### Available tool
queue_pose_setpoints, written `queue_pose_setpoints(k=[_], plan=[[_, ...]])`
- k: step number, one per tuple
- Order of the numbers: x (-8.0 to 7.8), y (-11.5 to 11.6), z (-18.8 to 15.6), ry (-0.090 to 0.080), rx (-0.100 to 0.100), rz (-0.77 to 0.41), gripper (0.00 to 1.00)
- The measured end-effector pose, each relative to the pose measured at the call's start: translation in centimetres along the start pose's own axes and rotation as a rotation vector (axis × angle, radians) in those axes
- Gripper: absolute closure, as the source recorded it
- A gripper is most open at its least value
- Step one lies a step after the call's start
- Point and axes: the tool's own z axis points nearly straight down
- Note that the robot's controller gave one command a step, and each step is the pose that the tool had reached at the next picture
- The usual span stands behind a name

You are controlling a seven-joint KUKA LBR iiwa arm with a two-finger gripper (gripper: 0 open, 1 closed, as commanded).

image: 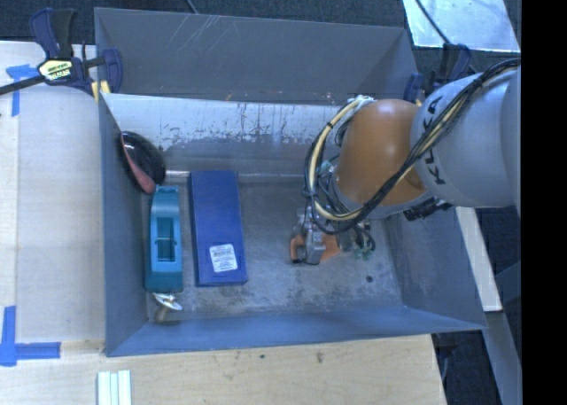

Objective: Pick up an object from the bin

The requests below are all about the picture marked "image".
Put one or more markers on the orange block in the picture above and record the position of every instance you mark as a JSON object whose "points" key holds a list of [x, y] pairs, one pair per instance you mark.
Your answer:
{"points": [[332, 249]]}

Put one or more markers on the grey metal bin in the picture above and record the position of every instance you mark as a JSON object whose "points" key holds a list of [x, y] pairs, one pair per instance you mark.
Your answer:
{"points": [[274, 288]]}

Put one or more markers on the blue flat box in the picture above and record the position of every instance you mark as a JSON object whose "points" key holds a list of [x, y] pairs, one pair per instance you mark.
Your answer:
{"points": [[215, 221]]}

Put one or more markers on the teal tape dispenser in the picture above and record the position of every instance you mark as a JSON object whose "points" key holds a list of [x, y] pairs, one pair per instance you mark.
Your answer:
{"points": [[165, 266]]}

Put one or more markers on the small brass and silver tool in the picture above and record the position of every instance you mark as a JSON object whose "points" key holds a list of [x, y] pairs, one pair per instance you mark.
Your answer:
{"points": [[166, 303]]}

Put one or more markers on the black and red brush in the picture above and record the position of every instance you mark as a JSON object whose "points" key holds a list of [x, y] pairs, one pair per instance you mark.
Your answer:
{"points": [[144, 159]]}

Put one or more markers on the pale wood flat board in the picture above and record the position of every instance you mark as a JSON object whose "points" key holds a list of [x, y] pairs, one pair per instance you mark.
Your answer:
{"points": [[57, 217]]}

